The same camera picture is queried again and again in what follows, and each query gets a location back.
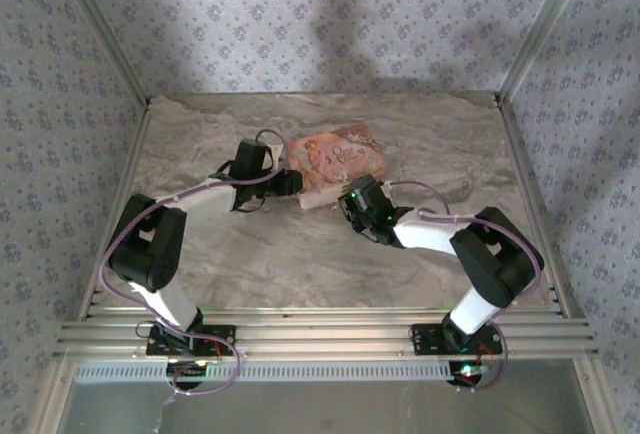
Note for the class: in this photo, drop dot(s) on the pink illustrated box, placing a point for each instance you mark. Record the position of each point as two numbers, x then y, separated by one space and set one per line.
335 159

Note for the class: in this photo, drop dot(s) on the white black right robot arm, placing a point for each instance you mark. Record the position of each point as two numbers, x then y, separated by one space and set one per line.
495 259

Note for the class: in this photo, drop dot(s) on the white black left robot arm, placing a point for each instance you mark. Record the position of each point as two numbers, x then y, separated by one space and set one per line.
150 249

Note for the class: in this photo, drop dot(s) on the black controller board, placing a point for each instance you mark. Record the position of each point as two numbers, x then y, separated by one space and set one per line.
467 373
187 371

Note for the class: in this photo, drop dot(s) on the aluminium side rail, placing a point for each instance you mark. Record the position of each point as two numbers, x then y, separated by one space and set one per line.
120 174
532 214

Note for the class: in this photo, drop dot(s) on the aluminium rail frame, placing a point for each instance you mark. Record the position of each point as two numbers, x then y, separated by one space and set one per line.
325 334

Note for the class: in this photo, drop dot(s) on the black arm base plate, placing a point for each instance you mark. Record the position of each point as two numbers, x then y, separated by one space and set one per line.
220 339
425 339

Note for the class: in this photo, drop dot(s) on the aluminium corner post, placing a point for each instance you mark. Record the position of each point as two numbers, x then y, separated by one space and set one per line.
102 34
542 29

